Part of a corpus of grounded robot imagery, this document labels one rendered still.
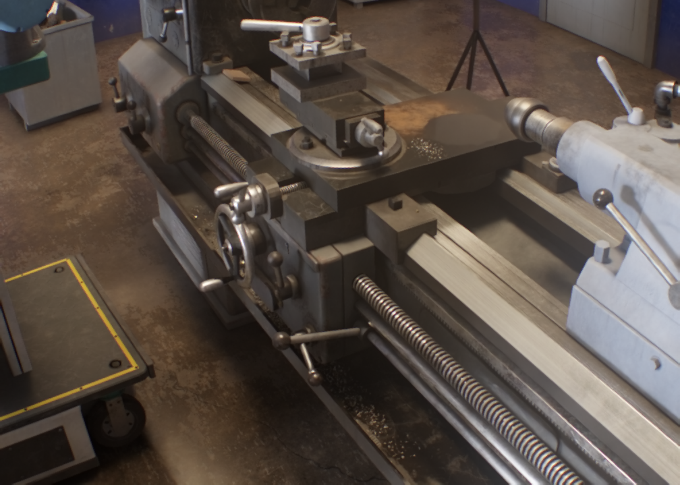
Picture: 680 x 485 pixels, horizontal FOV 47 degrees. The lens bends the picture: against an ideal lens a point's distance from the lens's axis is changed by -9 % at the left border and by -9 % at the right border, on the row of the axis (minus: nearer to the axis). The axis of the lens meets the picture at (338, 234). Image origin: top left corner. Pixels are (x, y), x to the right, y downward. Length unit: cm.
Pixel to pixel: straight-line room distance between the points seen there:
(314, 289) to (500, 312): 46
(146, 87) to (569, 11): 371
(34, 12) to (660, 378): 129
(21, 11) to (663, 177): 118
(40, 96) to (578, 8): 353
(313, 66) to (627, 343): 91
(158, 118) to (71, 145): 175
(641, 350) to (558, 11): 472
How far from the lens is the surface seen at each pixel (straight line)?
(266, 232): 197
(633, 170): 139
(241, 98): 243
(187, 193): 286
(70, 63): 457
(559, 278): 185
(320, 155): 181
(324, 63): 185
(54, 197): 389
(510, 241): 196
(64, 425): 227
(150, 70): 285
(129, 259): 332
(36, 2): 160
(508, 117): 166
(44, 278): 272
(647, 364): 138
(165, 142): 270
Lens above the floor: 176
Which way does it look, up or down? 32 degrees down
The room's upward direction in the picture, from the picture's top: 2 degrees counter-clockwise
